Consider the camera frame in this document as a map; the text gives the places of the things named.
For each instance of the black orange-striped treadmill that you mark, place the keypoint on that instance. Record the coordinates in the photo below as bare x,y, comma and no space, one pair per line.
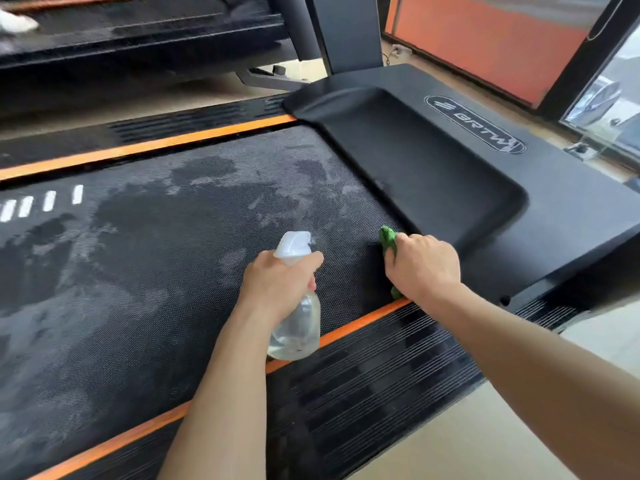
150,294
150,44

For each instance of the person's left forearm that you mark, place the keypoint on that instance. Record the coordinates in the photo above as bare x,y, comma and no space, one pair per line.
225,404

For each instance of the orange panel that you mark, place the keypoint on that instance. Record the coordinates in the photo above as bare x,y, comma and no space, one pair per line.
500,44

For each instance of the person's left hand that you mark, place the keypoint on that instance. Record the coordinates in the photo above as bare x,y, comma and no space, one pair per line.
275,284

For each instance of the clear spray bottle white trigger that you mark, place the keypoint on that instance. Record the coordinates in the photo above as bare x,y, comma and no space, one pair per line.
295,334

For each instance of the white shoe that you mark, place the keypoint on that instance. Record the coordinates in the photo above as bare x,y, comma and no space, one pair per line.
17,22

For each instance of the person's right forearm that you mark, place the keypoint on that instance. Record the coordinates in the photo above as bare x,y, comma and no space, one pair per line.
550,384

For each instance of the black window frame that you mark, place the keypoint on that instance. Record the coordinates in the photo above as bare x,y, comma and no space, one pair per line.
590,59

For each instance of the green cloth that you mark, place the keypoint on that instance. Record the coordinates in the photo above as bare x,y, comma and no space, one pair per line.
387,239

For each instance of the person's right hand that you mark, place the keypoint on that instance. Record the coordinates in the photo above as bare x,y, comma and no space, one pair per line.
425,269

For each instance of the floor socket with clear cover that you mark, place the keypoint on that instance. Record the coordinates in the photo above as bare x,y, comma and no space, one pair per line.
582,150

